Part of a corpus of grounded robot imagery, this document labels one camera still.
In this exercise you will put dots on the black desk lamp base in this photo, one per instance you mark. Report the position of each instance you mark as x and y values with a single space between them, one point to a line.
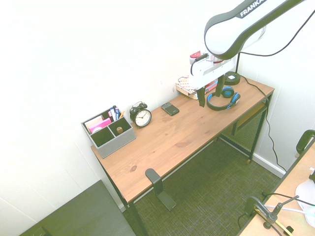
232 79

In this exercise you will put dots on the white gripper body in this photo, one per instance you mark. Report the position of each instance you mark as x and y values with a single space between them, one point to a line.
209 72

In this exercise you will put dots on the wrist camera with red mount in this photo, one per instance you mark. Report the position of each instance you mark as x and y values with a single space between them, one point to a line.
197 55

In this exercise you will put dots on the tan book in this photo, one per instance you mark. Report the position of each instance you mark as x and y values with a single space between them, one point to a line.
188 94

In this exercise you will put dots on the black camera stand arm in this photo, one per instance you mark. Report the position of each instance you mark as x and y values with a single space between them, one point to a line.
273 215

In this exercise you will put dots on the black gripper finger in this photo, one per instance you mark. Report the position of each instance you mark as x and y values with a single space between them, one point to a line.
201 97
220 84

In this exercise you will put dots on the pink sticky notes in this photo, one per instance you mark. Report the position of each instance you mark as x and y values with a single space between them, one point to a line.
98 126

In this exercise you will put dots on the red book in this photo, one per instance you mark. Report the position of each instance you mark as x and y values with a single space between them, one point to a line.
211 86

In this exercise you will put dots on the blue marker pen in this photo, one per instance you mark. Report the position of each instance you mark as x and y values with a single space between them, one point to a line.
114 111

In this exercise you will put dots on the black twin-bell alarm clock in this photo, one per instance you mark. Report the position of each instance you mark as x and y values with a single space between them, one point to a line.
142 116

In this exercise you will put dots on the grey desk organizer box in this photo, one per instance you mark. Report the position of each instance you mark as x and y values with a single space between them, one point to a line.
118 142

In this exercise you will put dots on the stack of books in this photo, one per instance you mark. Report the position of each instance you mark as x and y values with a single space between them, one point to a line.
185 84

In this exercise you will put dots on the small wooden stamp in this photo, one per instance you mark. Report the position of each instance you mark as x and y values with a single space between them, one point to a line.
119 129

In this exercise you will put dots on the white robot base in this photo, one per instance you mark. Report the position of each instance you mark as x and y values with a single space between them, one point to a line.
306 194

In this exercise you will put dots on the black headphone hanger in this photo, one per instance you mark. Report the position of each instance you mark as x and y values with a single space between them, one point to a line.
160 186

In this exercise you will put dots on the wooden desk with black frame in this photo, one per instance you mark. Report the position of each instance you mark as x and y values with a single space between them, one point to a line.
177 130

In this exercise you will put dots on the orange pencil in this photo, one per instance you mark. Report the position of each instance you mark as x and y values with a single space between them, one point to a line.
122 114

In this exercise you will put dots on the light wooden robot table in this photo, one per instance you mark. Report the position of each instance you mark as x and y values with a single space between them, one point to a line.
290 179

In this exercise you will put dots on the black and blue headphones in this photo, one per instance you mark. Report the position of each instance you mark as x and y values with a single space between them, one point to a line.
227 93

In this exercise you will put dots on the black table clamp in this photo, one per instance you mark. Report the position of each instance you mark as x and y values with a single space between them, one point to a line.
253 205

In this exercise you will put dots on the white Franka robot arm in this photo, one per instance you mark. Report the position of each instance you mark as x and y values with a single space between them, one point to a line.
221 37

